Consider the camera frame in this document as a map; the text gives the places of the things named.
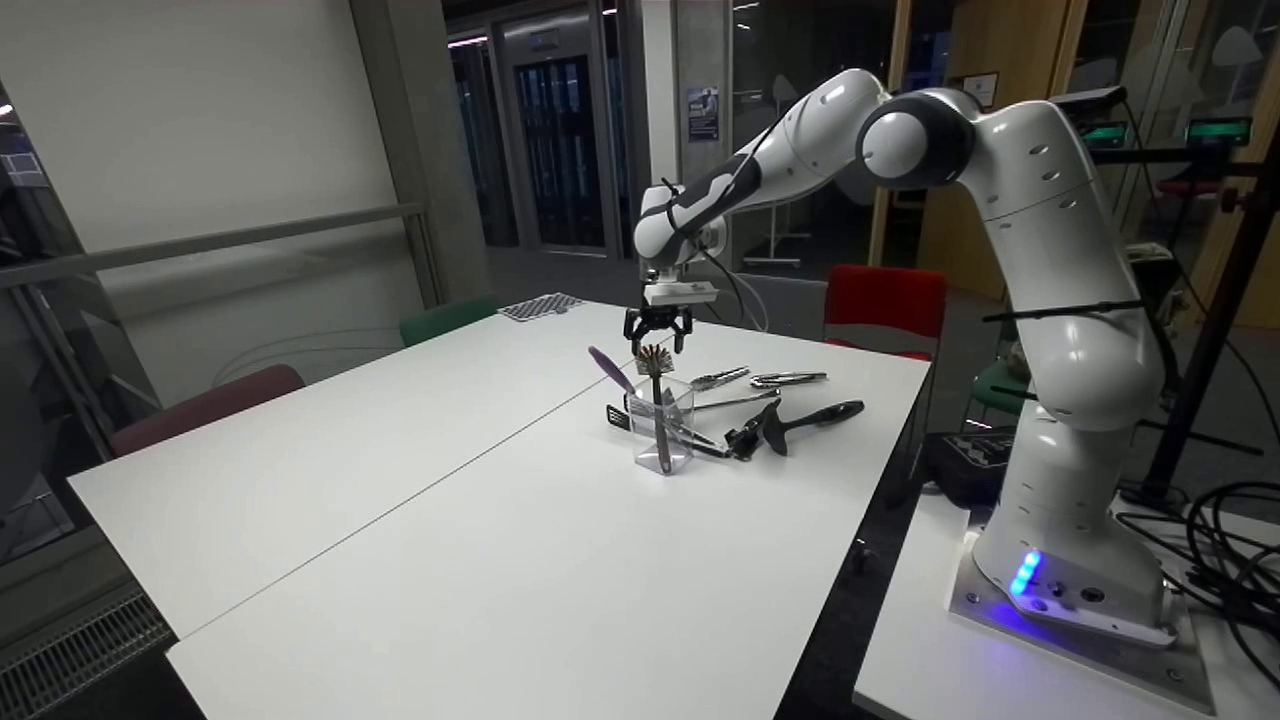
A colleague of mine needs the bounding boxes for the grey robot mounting plate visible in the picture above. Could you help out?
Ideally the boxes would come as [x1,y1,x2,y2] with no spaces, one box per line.
[949,523,1222,717]

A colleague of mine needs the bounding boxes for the steel tongs with black grip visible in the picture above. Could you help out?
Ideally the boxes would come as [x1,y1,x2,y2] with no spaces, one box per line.
[747,367,834,394]

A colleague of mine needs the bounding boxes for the black can opener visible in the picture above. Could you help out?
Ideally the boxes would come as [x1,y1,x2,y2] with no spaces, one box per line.
[740,400,803,460]

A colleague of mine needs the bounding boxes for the black ladle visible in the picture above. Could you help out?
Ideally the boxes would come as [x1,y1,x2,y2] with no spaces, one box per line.
[716,394,873,460]

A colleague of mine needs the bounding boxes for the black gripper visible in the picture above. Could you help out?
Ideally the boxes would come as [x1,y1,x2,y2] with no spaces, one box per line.
[622,299,700,355]

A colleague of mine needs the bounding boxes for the dark red chair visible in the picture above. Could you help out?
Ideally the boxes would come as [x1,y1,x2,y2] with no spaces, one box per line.
[108,361,312,460]

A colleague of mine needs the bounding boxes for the black control box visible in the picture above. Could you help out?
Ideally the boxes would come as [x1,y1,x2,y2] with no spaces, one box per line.
[921,422,1024,513]

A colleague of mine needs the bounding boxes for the small wall poster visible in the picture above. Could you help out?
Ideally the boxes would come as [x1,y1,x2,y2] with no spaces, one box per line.
[686,85,726,145]

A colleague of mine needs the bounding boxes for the grey floor vent grille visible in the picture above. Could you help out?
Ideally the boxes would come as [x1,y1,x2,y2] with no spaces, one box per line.
[0,584,175,720]

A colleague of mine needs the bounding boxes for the bright red chair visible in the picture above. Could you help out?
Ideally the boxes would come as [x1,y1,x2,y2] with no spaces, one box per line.
[820,258,951,362]

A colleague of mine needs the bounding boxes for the black stereo camera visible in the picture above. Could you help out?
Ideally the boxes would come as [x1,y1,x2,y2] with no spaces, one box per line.
[1066,85,1132,120]

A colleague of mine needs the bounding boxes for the small steel tongs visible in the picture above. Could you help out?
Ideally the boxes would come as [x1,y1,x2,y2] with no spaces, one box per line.
[689,362,757,394]

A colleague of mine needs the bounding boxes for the upright silver utensil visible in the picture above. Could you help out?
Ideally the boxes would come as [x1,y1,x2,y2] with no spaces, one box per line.
[583,344,672,444]

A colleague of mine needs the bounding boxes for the green chair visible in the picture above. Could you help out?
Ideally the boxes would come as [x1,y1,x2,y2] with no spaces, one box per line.
[396,293,503,353]

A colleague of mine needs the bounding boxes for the black cable bundle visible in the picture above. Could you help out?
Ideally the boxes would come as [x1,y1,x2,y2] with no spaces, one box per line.
[1116,477,1280,694]

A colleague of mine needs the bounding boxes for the grey metal handrail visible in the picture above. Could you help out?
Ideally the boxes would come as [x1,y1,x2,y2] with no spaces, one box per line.
[0,195,432,295]

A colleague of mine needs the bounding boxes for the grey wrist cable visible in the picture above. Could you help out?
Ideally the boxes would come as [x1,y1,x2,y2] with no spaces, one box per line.
[697,240,775,331]

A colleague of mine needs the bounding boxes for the black camera stand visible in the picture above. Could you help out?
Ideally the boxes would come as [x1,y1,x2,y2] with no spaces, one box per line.
[980,123,1280,515]

